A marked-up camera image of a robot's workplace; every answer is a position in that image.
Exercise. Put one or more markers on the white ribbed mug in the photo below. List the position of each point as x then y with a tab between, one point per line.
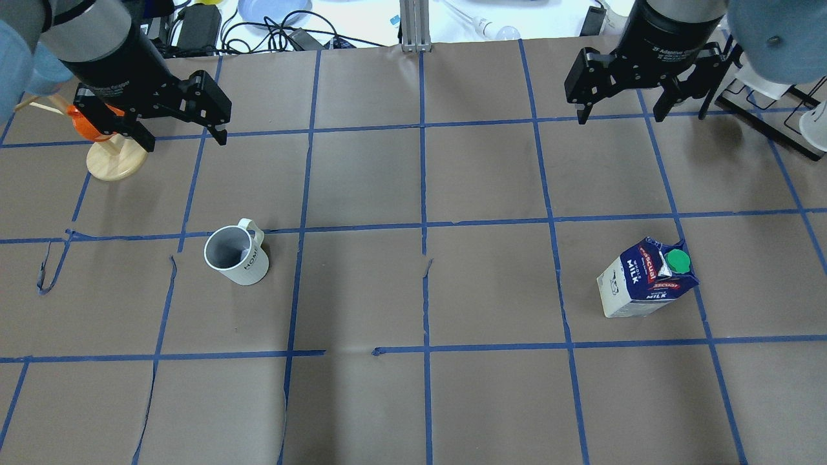
236	252

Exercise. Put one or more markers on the blue mug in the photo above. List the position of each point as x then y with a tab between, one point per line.
48	75

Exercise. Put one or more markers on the aluminium frame post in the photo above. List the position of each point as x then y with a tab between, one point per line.
414	30

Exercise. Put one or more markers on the black power adapter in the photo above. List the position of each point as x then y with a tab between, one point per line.
199	30

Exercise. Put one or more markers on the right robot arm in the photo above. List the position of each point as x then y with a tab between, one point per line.
785	40

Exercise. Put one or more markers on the orange mug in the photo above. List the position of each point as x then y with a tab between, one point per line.
84	127

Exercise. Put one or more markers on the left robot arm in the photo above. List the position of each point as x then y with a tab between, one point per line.
25	23

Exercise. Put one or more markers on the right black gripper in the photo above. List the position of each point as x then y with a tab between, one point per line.
665	40

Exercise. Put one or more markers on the black wire cup rack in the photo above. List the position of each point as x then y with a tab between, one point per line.
778	120

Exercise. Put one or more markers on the blue white milk carton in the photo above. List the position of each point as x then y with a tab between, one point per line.
644	278

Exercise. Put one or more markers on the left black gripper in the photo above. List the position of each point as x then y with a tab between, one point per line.
121	59

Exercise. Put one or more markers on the blue plate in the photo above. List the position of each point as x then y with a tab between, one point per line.
256	11

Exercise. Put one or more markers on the wooden mug tree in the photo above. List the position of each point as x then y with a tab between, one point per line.
111	160

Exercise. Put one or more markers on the white cup on rack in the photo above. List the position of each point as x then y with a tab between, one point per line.
812	126
748	75

